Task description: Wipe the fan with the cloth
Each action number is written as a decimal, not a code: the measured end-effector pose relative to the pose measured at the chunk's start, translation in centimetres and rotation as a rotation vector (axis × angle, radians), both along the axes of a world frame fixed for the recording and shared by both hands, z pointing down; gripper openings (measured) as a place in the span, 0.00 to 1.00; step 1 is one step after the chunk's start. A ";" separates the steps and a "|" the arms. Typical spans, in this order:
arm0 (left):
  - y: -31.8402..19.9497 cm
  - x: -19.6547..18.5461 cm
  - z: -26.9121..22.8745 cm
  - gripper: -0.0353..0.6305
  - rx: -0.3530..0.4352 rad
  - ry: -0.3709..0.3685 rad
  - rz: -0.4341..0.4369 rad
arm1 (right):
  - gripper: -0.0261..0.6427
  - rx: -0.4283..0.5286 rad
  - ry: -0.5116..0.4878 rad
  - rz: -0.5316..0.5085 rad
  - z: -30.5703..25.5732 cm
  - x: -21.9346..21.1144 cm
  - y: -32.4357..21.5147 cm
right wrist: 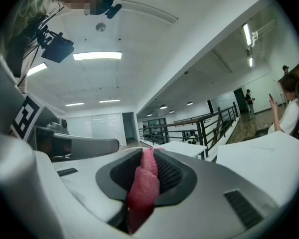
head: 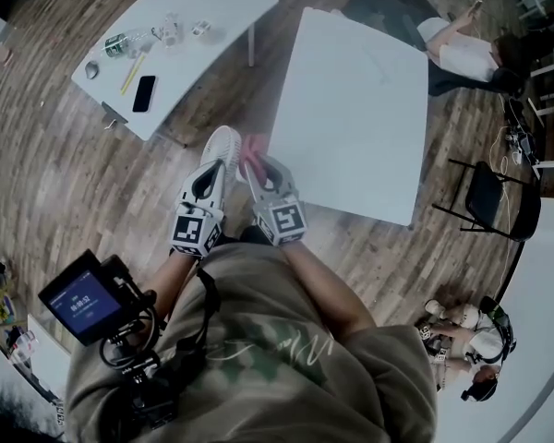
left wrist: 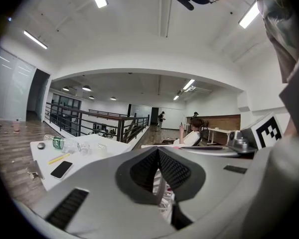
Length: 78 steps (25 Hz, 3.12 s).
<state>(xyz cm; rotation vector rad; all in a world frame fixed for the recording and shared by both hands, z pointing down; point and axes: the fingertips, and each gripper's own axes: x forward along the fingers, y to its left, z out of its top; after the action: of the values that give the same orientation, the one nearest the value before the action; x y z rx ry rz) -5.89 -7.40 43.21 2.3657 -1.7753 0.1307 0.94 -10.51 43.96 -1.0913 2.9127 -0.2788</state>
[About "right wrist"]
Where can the round ceiling fixture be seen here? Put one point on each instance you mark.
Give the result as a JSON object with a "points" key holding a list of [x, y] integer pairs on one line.
{"points": [[100, 27]]}

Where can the white table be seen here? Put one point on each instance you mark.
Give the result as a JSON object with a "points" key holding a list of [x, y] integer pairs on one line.
{"points": [[264, 163], [187, 148]]}

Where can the frosted glass partition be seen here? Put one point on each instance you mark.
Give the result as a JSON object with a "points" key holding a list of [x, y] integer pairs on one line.
{"points": [[94, 126]]}

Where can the black chest monitor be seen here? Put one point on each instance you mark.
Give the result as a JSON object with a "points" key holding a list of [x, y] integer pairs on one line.
{"points": [[58, 50]]}

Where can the black metal railing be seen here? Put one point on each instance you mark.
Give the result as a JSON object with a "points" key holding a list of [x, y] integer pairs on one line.
{"points": [[201, 133]]}

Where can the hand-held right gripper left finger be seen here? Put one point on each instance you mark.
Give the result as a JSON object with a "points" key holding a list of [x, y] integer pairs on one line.
{"points": [[89, 185]]}

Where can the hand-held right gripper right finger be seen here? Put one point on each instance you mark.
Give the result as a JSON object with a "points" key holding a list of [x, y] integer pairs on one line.
{"points": [[209, 203]]}

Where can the black head-worn camera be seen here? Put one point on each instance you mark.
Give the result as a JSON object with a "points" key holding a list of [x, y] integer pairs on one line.
{"points": [[112, 10]]}

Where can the person's olive shirt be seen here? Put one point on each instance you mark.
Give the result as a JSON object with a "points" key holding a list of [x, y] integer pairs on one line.
{"points": [[22, 16]]}

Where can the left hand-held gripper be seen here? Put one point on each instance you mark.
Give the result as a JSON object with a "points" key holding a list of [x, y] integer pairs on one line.
{"points": [[26, 118]]}

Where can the black chest camera rig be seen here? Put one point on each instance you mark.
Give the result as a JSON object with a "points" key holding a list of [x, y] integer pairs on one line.
{"points": [[42, 34]]}

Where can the long ceiling light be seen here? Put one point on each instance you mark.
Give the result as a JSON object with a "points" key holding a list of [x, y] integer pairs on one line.
{"points": [[97, 55], [75, 104], [37, 69], [109, 100]]}

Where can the ceiling tube light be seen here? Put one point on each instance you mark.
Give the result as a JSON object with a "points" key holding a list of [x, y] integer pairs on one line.
{"points": [[247, 35], [251, 62]]}

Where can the pink cloth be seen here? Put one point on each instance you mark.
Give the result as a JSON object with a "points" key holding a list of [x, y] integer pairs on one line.
{"points": [[145, 183]]}

